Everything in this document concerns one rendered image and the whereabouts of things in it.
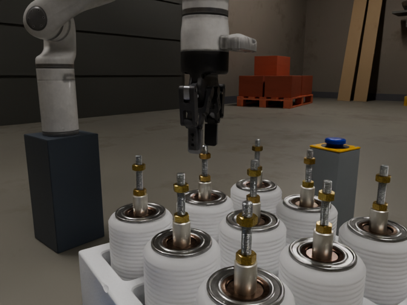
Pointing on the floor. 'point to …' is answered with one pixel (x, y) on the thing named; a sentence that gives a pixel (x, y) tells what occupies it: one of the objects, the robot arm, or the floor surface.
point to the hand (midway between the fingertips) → (203, 141)
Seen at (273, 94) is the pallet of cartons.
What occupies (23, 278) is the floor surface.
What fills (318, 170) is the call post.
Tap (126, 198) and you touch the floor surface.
